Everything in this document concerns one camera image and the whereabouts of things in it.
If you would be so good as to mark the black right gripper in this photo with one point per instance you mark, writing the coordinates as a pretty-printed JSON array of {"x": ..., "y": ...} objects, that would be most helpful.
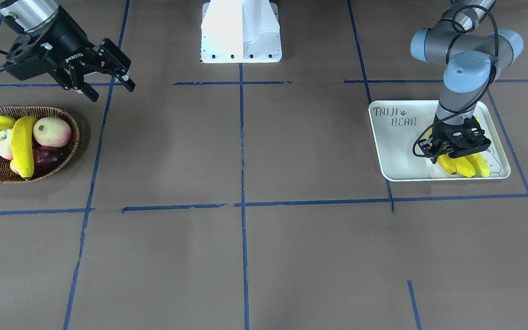
[{"x": 64, "y": 40}]

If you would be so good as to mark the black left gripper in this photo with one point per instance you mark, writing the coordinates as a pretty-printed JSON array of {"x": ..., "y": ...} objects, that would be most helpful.
[{"x": 436, "y": 145}]

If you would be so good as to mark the yellow banana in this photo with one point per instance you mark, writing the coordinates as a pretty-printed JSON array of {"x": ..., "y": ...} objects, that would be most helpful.
[
  {"x": 480, "y": 165},
  {"x": 23, "y": 163},
  {"x": 464, "y": 167},
  {"x": 447, "y": 164}
]

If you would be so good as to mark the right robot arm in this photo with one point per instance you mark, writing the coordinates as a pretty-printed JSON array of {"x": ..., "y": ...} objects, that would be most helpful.
[{"x": 25, "y": 16}]

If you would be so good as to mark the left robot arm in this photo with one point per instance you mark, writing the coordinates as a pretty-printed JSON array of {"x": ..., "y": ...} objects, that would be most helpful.
[{"x": 475, "y": 52}]

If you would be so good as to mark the cream rectangular tray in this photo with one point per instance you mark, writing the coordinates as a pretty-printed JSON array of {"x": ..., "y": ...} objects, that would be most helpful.
[{"x": 397, "y": 124}]

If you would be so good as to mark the pink apple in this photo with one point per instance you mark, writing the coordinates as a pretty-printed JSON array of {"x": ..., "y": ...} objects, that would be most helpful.
[{"x": 52, "y": 132}]

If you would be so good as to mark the dark red plum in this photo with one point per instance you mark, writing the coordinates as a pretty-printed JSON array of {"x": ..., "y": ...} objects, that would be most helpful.
[{"x": 46, "y": 159}]

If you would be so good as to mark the pale apple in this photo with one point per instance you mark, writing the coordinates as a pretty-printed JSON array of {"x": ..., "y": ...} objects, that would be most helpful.
[{"x": 6, "y": 144}]

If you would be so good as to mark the white pillar with base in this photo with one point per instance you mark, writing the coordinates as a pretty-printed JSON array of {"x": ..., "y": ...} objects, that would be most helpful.
[{"x": 240, "y": 31}]

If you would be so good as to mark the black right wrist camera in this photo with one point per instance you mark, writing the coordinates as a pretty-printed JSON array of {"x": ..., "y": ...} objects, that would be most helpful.
[{"x": 29, "y": 57}]

